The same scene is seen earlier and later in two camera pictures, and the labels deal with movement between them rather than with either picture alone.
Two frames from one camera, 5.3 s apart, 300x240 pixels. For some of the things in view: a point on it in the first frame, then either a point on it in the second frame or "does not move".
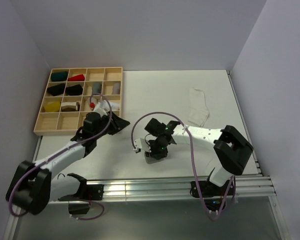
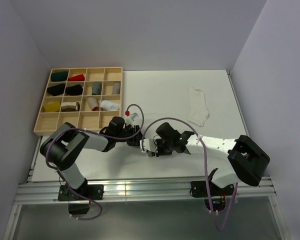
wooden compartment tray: [72, 93] does not move
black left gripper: [117, 124] → [135, 140]
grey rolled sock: [97, 88] does not move
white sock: [198, 113] does not move
